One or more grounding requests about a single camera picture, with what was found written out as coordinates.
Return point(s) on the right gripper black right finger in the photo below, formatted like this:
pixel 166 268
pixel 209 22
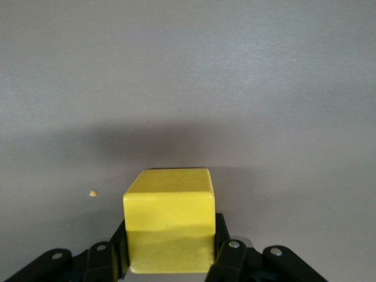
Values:
pixel 235 264

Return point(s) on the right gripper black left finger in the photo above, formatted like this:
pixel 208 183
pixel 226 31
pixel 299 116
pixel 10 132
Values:
pixel 97 264

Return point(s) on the yellow wooden block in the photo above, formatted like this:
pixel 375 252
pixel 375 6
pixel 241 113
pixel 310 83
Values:
pixel 169 220

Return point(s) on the tiny yellow paint chip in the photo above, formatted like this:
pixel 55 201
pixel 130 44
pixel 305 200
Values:
pixel 93 193

